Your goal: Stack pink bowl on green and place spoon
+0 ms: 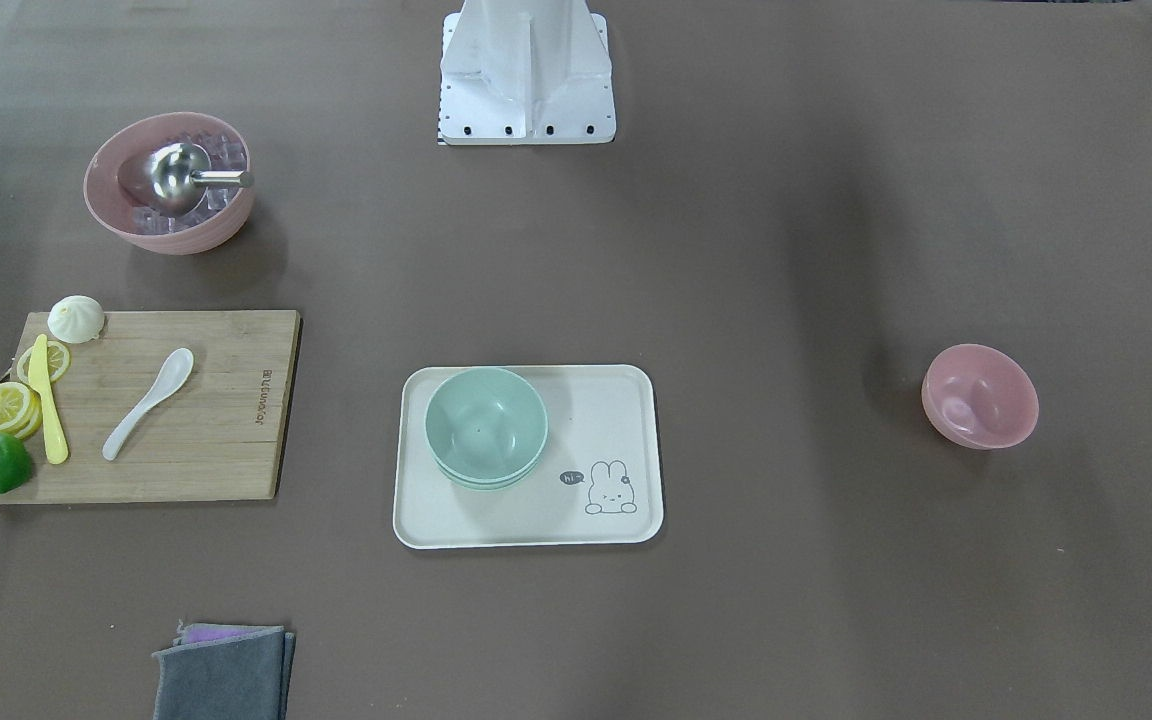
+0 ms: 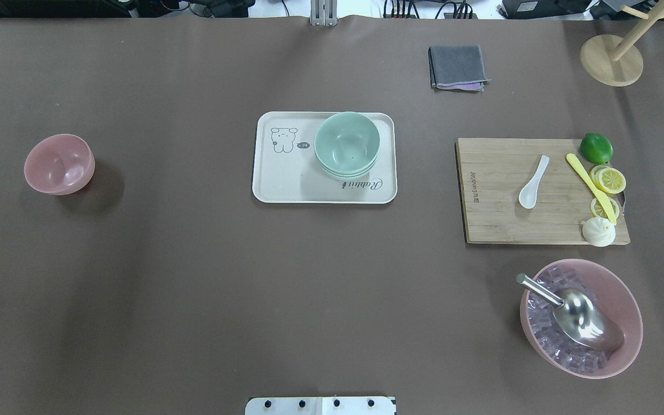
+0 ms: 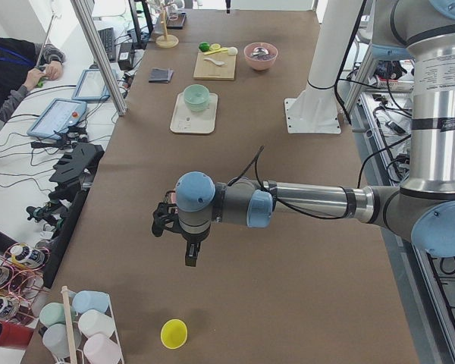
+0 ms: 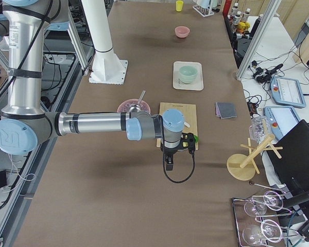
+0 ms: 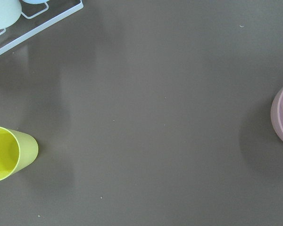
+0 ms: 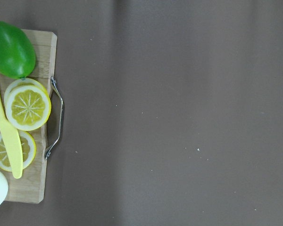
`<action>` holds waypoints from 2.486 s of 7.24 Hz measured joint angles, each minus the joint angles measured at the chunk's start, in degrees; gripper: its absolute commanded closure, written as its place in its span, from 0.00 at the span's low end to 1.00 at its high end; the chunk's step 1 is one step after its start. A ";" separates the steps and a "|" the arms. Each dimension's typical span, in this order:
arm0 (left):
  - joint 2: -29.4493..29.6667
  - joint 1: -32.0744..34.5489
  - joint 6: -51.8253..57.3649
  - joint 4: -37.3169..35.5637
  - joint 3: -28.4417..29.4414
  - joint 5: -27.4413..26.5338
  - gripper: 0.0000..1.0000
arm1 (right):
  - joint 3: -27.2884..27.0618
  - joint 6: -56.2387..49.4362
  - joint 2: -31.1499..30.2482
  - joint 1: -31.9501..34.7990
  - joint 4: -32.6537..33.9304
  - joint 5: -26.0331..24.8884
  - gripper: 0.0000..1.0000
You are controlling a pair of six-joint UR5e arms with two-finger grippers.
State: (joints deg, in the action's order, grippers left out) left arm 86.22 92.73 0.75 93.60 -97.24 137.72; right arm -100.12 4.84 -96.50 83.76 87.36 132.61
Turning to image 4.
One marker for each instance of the lower wine glass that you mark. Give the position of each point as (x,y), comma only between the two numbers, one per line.
(260,235)

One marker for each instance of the black monitor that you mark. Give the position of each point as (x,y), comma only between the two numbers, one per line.
(292,168)

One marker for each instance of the upper wine glass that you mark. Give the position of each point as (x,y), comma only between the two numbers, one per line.
(257,205)

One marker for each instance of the lower blue teach pendant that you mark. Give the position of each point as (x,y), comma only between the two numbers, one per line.
(281,119)

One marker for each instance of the yellow plastic cup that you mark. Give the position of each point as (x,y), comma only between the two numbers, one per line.
(179,5)

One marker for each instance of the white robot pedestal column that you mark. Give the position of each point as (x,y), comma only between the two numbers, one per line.
(107,68)

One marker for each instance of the white wire cup rack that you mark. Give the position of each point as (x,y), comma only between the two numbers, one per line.
(203,7)

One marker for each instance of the aluminium frame post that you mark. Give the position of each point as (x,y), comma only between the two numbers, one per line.
(263,25)

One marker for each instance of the clear glass jar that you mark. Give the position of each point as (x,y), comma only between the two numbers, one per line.
(259,128)

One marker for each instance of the wooden cup tree stand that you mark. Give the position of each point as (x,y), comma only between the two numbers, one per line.
(243,167)

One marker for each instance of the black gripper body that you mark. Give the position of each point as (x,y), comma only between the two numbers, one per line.
(169,152)

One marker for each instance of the small pink bowl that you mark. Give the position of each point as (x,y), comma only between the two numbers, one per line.
(182,31)

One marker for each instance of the upper blue teach pendant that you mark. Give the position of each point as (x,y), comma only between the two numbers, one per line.
(287,91)

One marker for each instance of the white ceramic spoon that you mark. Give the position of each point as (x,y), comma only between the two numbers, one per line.
(187,124)

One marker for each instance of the grey folded cloth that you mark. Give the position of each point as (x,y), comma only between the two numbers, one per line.
(225,110)

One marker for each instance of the green bowl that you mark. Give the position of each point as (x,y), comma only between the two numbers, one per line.
(188,74)

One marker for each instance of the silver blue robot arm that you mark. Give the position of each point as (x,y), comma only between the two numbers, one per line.
(24,125)

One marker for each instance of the green toy vegetable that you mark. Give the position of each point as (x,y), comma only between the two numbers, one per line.
(196,138)

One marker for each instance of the metal ladle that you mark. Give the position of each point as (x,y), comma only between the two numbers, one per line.
(137,107)

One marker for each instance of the black wire glass rack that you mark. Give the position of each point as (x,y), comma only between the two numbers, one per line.
(242,220)

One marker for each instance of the blue teach pendant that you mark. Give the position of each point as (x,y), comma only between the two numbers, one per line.
(287,91)
(281,119)

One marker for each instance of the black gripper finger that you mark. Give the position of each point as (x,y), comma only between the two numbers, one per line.
(169,162)

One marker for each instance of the wine glass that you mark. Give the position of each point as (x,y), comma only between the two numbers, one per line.
(260,235)
(257,205)

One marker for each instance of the large pink speckled bowl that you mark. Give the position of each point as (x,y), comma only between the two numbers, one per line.
(124,106)

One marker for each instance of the cream rectangular tray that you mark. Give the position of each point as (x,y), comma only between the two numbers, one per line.
(197,85)

